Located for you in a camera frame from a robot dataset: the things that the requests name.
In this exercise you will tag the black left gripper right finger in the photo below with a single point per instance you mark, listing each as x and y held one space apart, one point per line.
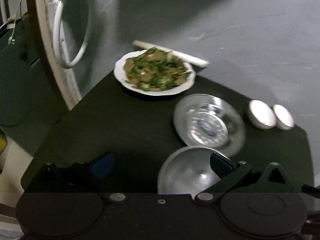
242 177

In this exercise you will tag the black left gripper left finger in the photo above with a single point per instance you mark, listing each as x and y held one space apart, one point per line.
80 177

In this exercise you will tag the steel bowl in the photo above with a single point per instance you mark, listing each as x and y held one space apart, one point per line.
191 170

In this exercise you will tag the white bowl red rim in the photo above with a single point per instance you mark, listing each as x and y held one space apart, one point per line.
261 115
284 118

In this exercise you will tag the steel plate with sticker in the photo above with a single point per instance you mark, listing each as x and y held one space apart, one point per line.
208 121

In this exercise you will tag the white rolled stick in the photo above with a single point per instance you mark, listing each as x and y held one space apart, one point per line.
183 56

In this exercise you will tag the white plate with food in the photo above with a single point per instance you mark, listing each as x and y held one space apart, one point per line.
154 72

